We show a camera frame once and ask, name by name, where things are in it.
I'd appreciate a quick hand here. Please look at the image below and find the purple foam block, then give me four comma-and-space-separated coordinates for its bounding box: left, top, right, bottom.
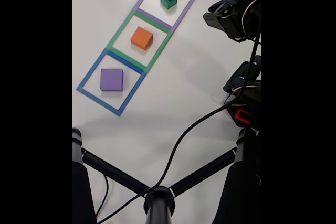
100, 68, 124, 92

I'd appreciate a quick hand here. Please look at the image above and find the red table clamp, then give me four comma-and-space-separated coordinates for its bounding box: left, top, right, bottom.
234, 108, 253, 125

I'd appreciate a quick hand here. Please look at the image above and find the thin black cable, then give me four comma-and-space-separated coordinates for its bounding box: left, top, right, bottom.
94, 174, 109, 217

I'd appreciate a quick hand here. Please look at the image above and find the orange foam block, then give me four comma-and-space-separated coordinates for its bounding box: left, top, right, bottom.
130, 26, 154, 51

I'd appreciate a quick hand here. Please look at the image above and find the black tripod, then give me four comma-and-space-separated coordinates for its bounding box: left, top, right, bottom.
72, 126, 261, 224

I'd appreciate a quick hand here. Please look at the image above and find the black camera cable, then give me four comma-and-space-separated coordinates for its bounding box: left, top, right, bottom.
97, 24, 261, 224

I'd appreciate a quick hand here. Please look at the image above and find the blue tape square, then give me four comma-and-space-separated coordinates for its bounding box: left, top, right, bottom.
76, 48, 148, 117

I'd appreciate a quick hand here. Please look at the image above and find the green foam cube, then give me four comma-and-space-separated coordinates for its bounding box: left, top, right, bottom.
160, 0, 178, 10

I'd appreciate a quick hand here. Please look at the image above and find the green tape square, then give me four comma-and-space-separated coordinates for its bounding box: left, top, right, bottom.
106, 8, 175, 74

